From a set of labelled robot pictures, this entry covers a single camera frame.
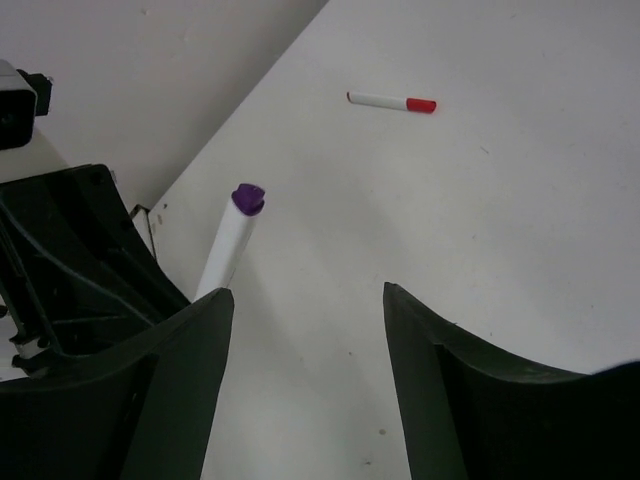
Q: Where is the purple capped white marker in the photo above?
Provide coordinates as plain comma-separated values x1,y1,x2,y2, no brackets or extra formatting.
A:
194,183,265,301

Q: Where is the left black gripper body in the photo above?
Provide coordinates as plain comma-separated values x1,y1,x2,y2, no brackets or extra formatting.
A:
1,164,190,377

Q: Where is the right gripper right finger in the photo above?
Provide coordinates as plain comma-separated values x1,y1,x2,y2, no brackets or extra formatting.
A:
383,283,639,479

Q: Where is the red capped white marker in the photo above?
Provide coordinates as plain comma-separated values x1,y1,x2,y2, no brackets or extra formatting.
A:
347,91,437,114

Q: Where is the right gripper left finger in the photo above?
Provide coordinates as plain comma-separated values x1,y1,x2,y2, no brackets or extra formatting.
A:
1,289,234,479

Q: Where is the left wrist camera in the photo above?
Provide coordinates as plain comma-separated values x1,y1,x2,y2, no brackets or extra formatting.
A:
0,59,53,151

